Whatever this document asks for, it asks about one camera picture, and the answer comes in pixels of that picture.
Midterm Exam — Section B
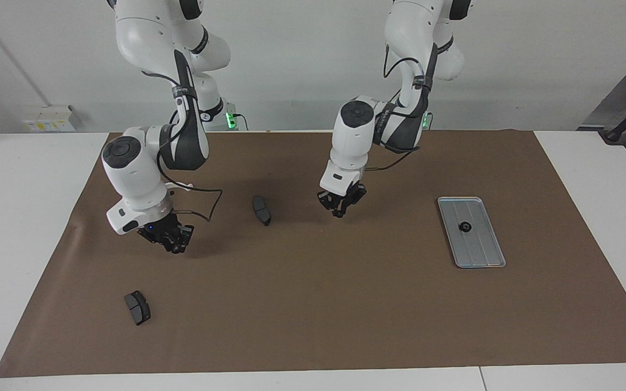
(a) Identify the silver metal tray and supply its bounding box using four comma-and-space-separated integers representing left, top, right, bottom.
437, 196, 507, 269

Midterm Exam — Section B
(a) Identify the short grey brake pad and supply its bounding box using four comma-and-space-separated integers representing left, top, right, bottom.
124, 291, 152, 326

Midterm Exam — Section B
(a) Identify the long grey brake pad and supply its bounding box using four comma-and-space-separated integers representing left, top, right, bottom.
252, 195, 272, 227

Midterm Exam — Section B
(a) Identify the brown paper table mat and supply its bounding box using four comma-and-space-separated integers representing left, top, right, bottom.
0, 129, 626, 378

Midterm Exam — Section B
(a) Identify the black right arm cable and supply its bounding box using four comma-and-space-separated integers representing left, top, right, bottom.
155, 157, 224, 223

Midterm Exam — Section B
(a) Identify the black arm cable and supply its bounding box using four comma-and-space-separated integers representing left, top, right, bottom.
365, 43, 433, 172
155, 157, 224, 223

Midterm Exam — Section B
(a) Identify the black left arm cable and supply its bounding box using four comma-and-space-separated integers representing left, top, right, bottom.
365, 43, 433, 172

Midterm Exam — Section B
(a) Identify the white wall socket box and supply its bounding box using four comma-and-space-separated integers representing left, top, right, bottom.
22, 105, 83, 133

